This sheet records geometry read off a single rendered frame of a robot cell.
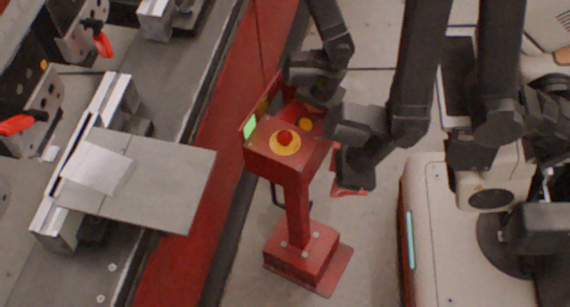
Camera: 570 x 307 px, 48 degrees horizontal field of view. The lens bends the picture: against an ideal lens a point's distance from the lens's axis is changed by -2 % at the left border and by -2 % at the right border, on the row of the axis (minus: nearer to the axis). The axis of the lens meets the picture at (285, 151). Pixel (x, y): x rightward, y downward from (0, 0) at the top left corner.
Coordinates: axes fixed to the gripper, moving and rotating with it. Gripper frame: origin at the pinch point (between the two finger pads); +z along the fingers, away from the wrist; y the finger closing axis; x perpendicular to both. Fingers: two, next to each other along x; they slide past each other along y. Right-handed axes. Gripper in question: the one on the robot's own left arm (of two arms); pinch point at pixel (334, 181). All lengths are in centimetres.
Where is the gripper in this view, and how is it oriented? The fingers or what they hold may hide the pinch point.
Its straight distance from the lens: 120.4
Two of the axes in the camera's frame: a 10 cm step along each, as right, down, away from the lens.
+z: -4.1, 4.7, 7.8
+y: -0.2, 8.5, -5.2
